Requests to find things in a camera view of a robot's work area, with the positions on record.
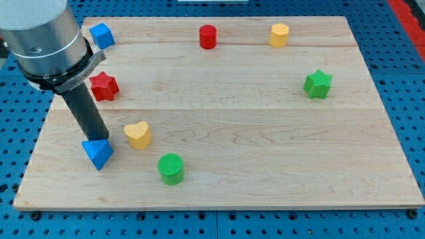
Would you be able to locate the blue triangle block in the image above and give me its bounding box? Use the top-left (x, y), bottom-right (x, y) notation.
top-left (82, 139), bottom-right (114, 171)

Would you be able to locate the yellow hexagon block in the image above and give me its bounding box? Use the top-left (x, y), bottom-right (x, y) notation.
top-left (269, 23), bottom-right (290, 48)

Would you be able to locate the yellow heart block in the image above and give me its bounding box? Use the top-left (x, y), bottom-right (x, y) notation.
top-left (124, 121), bottom-right (152, 150)

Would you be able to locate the green cylinder block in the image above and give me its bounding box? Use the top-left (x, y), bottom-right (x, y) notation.
top-left (157, 153), bottom-right (185, 185)

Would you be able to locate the red cylinder block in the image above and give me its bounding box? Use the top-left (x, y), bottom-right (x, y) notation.
top-left (199, 25), bottom-right (217, 50)

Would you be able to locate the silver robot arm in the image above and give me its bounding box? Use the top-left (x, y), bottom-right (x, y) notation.
top-left (1, 0), bottom-right (106, 94)

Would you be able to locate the green star block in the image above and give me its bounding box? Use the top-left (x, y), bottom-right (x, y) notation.
top-left (303, 70), bottom-right (333, 99)

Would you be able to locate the wooden board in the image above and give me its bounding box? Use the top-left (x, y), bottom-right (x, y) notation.
top-left (13, 17), bottom-right (424, 211)

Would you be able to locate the red star block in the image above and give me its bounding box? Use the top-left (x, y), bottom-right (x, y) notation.
top-left (89, 72), bottom-right (119, 102)

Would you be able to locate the blue cube block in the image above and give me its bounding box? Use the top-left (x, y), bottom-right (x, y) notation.
top-left (89, 23), bottom-right (115, 50)

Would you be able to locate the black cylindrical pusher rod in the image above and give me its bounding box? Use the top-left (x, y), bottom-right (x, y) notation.
top-left (62, 83), bottom-right (109, 140)

